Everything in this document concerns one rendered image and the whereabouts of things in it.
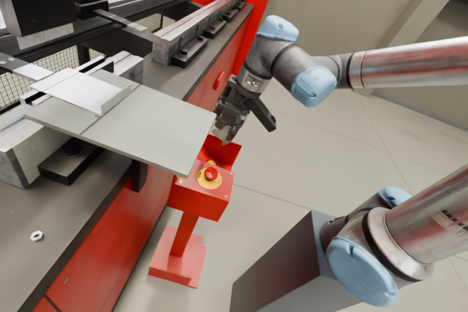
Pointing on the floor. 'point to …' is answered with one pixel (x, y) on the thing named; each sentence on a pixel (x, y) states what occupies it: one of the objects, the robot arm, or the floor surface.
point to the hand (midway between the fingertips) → (225, 142)
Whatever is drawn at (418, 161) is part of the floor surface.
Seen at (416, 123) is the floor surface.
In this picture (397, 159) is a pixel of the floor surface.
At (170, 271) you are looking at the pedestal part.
